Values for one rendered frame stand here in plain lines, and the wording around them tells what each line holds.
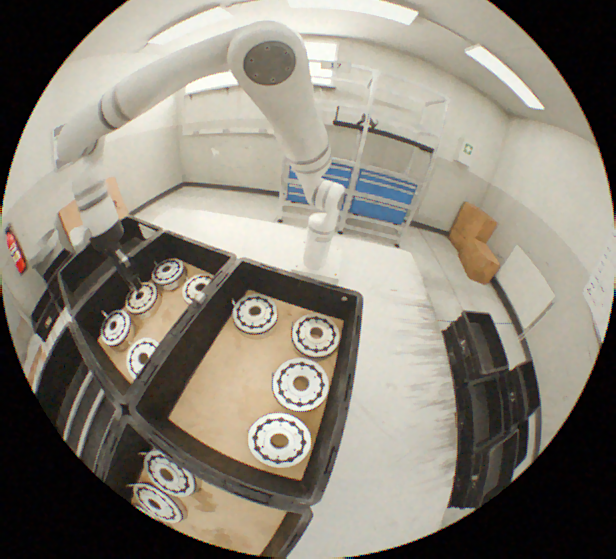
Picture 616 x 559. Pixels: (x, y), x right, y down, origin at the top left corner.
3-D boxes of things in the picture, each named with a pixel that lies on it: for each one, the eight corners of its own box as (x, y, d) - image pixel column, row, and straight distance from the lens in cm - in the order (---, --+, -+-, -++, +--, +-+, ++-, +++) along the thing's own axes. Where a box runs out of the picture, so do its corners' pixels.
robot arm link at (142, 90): (117, 72, 38) (91, 99, 31) (295, 17, 33) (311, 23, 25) (138, 110, 40) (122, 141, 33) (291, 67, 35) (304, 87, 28)
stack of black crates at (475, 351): (421, 345, 149) (462, 309, 121) (450, 345, 169) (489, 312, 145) (429, 398, 140) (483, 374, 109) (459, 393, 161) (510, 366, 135)
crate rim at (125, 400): (167, 234, 65) (165, 228, 64) (241, 262, 46) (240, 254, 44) (75, 323, 61) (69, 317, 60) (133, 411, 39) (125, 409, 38)
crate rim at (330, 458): (241, 262, 46) (240, 255, 44) (360, 299, 42) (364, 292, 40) (133, 412, 39) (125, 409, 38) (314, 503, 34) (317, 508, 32)
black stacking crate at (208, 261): (176, 257, 70) (165, 230, 64) (244, 287, 53) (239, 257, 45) (96, 342, 66) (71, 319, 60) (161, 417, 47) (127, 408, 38)
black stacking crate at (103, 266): (137, 238, 94) (128, 215, 90) (175, 257, 70) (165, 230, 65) (73, 297, 91) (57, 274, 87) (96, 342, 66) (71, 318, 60)
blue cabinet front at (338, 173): (286, 199, 232) (290, 155, 217) (342, 210, 227) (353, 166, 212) (286, 200, 230) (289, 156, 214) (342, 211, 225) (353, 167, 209)
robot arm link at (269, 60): (301, 14, 22) (336, 160, 36) (284, 10, 31) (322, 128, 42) (208, 52, 22) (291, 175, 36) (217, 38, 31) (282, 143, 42)
